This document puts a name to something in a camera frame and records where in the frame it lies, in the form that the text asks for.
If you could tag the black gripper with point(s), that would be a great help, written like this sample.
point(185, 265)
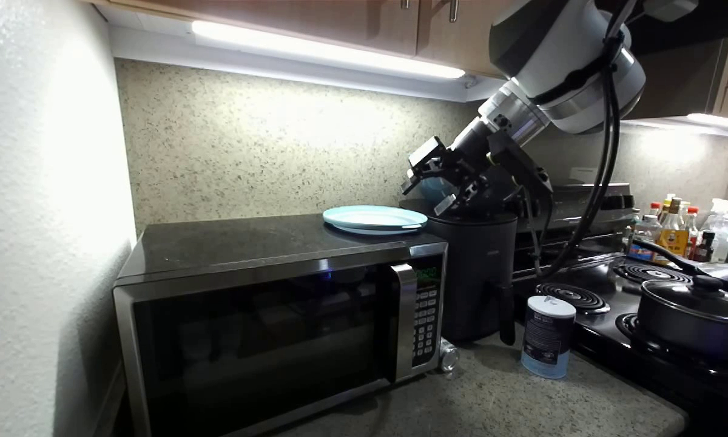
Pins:
point(499, 170)

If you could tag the light blue plate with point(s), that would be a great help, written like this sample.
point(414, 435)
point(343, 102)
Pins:
point(375, 219)

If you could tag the teal bowl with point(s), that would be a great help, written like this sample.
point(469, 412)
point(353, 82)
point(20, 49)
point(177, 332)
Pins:
point(432, 190)

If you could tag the black coffee maker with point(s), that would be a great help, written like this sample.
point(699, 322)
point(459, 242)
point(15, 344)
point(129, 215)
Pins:
point(481, 276)

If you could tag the clear plastic bottle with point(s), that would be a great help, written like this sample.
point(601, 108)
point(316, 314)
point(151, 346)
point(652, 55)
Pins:
point(450, 358)

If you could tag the blue canister white lid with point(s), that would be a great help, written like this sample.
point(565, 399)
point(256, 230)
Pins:
point(546, 340)

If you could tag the clear plastic container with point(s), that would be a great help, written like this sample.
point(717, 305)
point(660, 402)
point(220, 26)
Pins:
point(643, 233)

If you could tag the black kitchen stove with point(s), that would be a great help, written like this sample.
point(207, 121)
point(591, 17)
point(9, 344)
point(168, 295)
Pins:
point(608, 324)

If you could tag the yellow oil bottle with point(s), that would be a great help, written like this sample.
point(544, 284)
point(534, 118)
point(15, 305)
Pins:
point(673, 232)

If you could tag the black steel microwave oven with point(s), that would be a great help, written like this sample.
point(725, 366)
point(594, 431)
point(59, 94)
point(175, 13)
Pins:
point(258, 340)

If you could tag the red cap bottle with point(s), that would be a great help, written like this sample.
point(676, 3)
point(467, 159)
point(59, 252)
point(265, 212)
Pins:
point(692, 232)

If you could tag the dark range hood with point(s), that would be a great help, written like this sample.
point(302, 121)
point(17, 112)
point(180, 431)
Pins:
point(681, 49)

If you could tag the white plastic jug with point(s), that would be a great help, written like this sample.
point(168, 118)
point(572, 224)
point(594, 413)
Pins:
point(719, 232)

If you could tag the black cooking pan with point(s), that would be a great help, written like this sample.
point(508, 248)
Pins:
point(688, 332)

